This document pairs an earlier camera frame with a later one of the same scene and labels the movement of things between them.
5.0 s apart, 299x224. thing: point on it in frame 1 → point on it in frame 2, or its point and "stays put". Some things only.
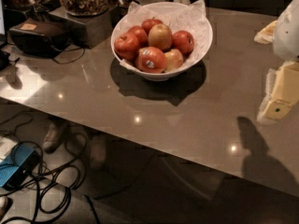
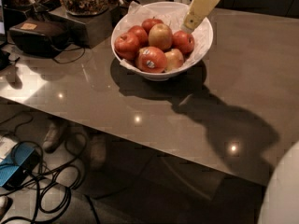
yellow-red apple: (161, 36) stays put
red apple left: (126, 46) stays put
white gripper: (287, 36) → (202, 7)
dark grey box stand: (89, 31) stays put
